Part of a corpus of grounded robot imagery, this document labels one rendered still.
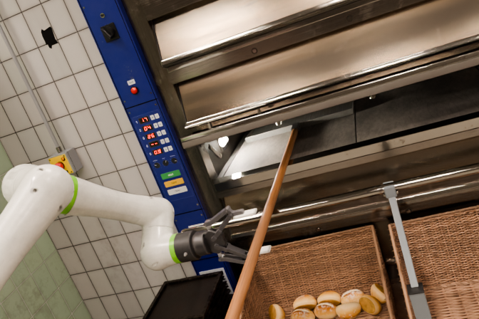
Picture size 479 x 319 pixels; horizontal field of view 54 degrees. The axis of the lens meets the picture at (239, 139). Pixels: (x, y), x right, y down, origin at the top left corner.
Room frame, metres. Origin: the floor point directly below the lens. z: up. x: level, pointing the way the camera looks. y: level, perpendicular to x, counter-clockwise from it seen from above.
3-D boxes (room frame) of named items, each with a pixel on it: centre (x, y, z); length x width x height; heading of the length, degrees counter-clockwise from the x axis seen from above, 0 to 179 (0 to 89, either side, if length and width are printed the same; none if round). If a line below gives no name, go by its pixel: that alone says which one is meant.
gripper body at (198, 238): (1.32, 0.19, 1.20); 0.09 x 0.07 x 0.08; 71
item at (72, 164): (2.04, 0.75, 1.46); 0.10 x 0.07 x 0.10; 71
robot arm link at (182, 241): (1.35, 0.26, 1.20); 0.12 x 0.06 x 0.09; 161
